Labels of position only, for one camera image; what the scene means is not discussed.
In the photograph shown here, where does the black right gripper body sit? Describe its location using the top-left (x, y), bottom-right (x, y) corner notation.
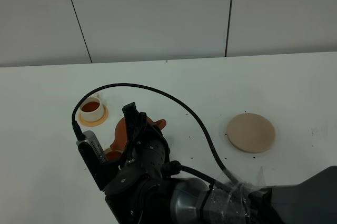
top-left (104, 113), bottom-right (177, 223)

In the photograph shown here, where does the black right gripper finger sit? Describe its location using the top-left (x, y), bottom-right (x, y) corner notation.
top-left (122, 102), bottom-right (142, 150)

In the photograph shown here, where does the brown clay teapot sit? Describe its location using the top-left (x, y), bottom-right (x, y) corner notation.
top-left (110, 117), bottom-right (166, 151)

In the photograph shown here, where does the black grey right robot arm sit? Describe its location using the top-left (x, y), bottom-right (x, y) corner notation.
top-left (104, 103), bottom-right (336, 223)

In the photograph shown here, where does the beige round teapot coaster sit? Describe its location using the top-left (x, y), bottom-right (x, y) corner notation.
top-left (226, 113), bottom-right (275, 154)

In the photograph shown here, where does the white teacup near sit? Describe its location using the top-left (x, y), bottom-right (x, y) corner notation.
top-left (104, 148), bottom-right (123, 161)

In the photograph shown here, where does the white teacup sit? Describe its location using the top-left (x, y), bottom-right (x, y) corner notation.
top-left (80, 93), bottom-right (104, 123)
top-left (104, 148), bottom-right (123, 161)

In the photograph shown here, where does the white teacup far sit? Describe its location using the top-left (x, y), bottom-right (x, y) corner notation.
top-left (80, 93), bottom-right (104, 123)

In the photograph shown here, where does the orange saucer far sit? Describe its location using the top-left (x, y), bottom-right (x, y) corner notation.
top-left (78, 105), bottom-right (109, 127)

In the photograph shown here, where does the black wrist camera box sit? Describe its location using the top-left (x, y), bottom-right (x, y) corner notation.
top-left (75, 130), bottom-right (120, 191)

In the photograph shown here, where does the black camera cable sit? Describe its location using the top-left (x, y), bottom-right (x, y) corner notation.
top-left (71, 83), bottom-right (237, 185)

